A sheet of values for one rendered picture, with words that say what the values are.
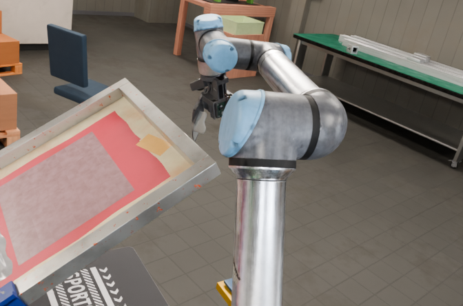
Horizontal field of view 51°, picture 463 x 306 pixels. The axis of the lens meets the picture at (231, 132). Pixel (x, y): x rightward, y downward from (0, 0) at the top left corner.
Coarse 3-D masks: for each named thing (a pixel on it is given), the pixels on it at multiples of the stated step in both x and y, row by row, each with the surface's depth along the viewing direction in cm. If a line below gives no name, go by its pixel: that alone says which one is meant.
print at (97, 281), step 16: (80, 272) 155; (96, 272) 157; (64, 288) 148; (80, 288) 149; (96, 288) 150; (112, 288) 151; (64, 304) 142; (80, 304) 143; (96, 304) 144; (112, 304) 145
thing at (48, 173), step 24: (120, 120) 140; (72, 144) 138; (96, 144) 134; (120, 144) 131; (24, 168) 136; (48, 168) 132; (72, 168) 129; (0, 192) 130; (24, 192) 127; (48, 192) 124; (0, 216) 122
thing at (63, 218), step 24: (96, 168) 126; (120, 168) 123; (144, 168) 120; (72, 192) 121; (96, 192) 118; (120, 192) 115; (144, 192) 113; (24, 216) 119; (48, 216) 117; (72, 216) 114; (96, 216) 111; (24, 240) 113; (48, 240) 110; (72, 240) 108; (24, 264) 107
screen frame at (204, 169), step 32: (96, 96) 148; (128, 96) 142; (64, 128) 144; (160, 128) 125; (0, 160) 138; (192, 160) 111; (160, 192) 106; (192, 192) 108; (128, 224) 102; (64, 256) 100; (96, 256) 102; (32, 288) 96
